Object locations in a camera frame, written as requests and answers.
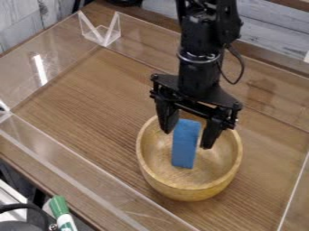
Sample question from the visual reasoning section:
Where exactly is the green white marker pen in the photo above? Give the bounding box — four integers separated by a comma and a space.
48, 195, 79, 231

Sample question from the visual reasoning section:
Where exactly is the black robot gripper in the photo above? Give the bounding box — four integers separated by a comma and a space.
149, 51, 242, 149

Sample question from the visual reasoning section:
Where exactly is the blue rectangular block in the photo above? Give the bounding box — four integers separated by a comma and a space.
171, 119, 202, 169

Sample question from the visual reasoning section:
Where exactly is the black cable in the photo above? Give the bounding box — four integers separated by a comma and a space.
0, 202, 44, 231

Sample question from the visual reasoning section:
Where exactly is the clear acrylic tray wall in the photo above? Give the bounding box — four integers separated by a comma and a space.
0, 111, 199, 231

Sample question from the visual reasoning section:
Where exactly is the clear acrylic corner bracket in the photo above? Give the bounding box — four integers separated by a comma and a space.
77, 11, 120, 47

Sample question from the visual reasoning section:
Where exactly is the brown wooden bowl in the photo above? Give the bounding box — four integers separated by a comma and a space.
135, 116, 242, 201

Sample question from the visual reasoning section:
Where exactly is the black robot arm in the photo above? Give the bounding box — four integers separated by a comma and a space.
149, 0, 242, 149

